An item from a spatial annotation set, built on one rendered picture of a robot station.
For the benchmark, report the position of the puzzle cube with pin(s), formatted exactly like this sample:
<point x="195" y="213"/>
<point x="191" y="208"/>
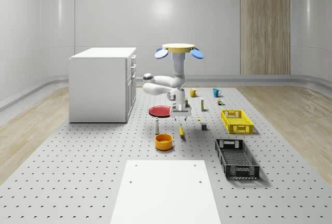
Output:
<point x="220" y="102"/>

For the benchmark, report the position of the white cabinet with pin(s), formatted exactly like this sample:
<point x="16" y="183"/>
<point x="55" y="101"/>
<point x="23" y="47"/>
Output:
<point x="98" y="89"/>

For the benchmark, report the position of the yellow mug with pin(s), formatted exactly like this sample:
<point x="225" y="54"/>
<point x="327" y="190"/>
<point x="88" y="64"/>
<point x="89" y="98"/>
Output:
<point x="192" y="93"/>

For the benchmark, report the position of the yellow basket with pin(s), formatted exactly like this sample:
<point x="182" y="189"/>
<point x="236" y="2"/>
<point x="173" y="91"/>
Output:
<point x="240" y="128"/>

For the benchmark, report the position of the red plate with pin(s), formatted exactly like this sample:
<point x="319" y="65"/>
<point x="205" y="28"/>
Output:
<point x="159" y="111"/>

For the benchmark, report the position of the dark grey basket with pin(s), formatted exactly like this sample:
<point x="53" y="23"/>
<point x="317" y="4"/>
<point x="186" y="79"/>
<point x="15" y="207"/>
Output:
<point x="242" y="174"/>

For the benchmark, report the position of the white board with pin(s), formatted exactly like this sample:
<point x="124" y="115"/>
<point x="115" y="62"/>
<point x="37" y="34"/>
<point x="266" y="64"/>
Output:
<point x="166" y="193"/>

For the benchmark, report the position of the banana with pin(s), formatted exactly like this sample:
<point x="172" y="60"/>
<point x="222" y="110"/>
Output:
<point x="181" y="130"/>

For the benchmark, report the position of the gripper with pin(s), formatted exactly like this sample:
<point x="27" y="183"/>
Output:
<point x="181" y="111"/>

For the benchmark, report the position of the grey cube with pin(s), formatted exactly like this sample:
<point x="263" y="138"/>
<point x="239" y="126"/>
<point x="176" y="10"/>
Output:
<point x="204" y="126"/>

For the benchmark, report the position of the small white bottle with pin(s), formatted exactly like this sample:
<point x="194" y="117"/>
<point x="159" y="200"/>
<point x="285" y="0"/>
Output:
<point x="157" y="125"/>

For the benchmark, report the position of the yellow box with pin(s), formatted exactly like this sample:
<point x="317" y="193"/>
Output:
<point x="202" y="104"/>

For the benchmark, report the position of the blue mug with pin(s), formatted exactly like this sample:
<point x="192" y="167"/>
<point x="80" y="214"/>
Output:
<point x="216" y="93"/>

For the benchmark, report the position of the yellow bowl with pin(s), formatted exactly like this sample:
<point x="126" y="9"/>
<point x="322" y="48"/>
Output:
<point x="163" y="145"/>

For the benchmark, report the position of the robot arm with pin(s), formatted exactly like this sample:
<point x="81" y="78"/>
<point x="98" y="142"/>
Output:
<point x="179" y="71"/>

